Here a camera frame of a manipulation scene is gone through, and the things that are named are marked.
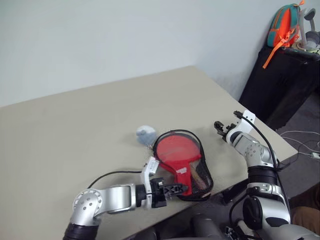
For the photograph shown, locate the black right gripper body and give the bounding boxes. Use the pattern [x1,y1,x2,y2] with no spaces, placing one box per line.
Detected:
[221,122,238,141]

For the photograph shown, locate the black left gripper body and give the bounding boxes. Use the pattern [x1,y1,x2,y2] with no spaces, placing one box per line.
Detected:
[149,176,169,209]

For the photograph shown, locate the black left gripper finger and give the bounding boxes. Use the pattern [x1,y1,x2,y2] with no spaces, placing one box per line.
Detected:
[162,183,190,193]
[164,190,186,201]

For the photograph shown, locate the black mesh red paddle case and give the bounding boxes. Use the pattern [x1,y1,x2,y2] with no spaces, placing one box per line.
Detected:
[152,129,215,202]

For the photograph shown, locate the red table tennis paddle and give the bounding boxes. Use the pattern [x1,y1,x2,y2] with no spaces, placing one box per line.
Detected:
[155,134,209,192]

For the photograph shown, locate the dark grey rounded shape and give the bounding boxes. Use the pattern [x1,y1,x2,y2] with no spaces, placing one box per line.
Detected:
[190,212,227,240]

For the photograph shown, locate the grey-blue fluffy pompom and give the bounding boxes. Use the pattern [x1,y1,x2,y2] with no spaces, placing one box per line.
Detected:
[135,125,158,146]

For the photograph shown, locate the black cabinet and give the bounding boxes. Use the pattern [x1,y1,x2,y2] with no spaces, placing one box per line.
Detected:
[238,46,320,131]

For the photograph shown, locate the brown object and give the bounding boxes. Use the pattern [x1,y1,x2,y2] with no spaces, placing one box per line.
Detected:
[289,183,320,237]

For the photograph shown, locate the silver robot torso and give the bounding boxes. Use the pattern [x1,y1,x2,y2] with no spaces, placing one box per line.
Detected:
[223,219,320,240]

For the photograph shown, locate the teal and orange backpack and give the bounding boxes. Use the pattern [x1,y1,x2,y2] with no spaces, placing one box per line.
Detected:
[262,0,307,70]

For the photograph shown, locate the grey curved stand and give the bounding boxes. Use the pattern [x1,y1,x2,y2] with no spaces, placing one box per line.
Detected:
[292,7,320,54]

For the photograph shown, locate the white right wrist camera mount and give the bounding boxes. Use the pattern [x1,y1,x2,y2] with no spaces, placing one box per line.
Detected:
[234,109,256,137]

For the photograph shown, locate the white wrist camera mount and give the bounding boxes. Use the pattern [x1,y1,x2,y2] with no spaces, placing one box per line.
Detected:
[234,109,256,137]
[140,157,160,211]

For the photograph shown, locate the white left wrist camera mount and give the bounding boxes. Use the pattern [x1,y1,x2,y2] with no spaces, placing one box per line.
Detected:
[140,157,160,211]

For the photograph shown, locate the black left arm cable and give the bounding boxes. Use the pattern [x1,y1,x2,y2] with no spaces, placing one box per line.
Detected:
[86,170,144,190]

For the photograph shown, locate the black bracket under table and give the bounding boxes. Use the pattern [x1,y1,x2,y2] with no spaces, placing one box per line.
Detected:
[221,179,251,206]

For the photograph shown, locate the white floor cable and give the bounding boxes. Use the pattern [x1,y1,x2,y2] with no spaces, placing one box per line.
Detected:
[279,129,320,161]

